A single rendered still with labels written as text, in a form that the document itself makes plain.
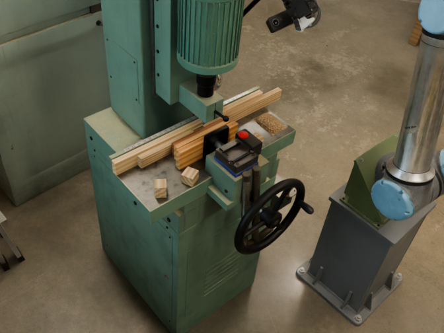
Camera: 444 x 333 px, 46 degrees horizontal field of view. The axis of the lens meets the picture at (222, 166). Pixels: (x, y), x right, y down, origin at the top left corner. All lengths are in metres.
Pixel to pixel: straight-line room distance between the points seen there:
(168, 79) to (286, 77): 2.07
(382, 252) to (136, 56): 1.16
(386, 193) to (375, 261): 0.48
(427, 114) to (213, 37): 0.65
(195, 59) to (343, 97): 2.20
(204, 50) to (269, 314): 1.33
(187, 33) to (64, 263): 1.42
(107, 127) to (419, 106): 1.04
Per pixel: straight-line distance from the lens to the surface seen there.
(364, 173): 1.94
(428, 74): 1.54
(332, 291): 2.44
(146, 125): 1.79
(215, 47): 1.41
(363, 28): 4.36
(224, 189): 1.55
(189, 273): 1.89
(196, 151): 1.58
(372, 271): 2.19
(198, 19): 1.37
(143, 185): 1.54
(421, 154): 1.66
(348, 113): 3.41
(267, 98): 1.83
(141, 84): 1.68
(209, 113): 1.58
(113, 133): 1.87
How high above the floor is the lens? 2.03
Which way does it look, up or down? 45 degrees down
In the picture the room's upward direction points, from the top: 6 degrees clockwise
